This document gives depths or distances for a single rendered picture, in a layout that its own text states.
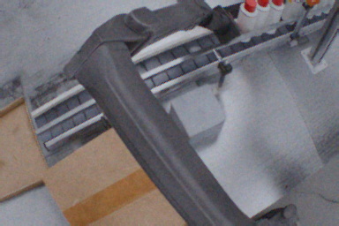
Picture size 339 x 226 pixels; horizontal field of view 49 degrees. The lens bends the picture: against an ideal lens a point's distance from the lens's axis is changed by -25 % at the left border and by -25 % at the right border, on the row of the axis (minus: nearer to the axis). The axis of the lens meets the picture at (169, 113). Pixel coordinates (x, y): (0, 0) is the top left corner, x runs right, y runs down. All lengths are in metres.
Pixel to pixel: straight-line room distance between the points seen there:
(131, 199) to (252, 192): 0.42
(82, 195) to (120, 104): 0.38
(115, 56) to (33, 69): 0.79
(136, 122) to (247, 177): 0.70
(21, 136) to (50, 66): 0.24
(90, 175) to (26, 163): 0.39
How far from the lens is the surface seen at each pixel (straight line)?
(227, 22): 1.11
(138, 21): 0.61
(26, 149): 1.24
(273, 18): 1.22
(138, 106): 0.53
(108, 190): 0.87
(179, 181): 0.52
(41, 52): 1.35
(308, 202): 2.13
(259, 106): 1.25
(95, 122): 1.17
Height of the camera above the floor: 1.98
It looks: 70 degrees down
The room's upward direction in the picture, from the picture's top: 5 degrees clockwise
